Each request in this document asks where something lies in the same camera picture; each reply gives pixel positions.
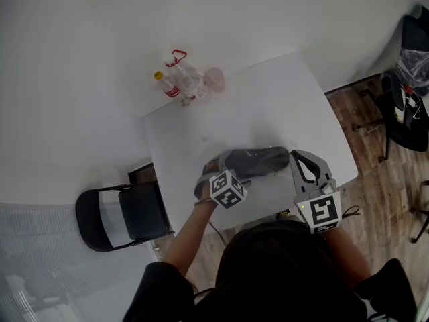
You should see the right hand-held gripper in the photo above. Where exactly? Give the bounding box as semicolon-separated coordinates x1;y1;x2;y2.
290;149;343;235

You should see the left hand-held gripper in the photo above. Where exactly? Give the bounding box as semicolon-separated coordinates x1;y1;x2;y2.
196;148;253;211

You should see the dark grey garment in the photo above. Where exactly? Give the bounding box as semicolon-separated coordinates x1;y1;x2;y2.
224;147;290;178

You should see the dark cloth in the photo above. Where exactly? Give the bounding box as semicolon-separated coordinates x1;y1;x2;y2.
217;142;296;181

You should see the person's right forearm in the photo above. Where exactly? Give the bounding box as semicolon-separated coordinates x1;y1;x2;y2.
321;226;373;290

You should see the person's left forearm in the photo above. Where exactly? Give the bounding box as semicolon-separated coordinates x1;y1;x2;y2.
162;199;219;276

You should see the person's left hand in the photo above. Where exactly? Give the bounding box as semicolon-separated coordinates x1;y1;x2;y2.
194;182;213;204

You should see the pink plastic cup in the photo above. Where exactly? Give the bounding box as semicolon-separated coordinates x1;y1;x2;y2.
204;67;226;93

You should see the small bottle with yellow cap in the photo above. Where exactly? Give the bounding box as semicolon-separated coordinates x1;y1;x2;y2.
153;71;194;109

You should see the black office chair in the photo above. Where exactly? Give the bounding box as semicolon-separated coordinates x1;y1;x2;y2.
351;13;429;162

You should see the black folding chair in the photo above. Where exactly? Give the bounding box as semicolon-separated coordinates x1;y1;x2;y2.
75;179;175;253

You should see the person in dark t-shirt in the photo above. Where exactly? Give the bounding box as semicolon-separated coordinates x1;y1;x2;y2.
122;219;418;322

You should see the black office chair base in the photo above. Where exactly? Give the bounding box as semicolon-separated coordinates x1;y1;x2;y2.
411;179;429;244

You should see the clear plastic bag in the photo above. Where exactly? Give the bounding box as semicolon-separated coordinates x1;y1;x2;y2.
395;45;429;97

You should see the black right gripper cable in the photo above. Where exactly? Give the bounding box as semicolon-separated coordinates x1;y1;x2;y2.
341;205;361;219

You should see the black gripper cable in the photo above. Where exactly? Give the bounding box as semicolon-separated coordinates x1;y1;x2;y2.
341;205;361;219
206;218;231;248

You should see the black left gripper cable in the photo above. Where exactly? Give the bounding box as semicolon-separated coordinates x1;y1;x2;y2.
206;218;231;248

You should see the large clear bottle red handle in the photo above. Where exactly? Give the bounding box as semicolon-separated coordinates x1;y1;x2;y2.
164;49;212;109

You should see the white charger with cable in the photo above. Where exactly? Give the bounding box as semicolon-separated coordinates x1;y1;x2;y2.
405;92;422;120

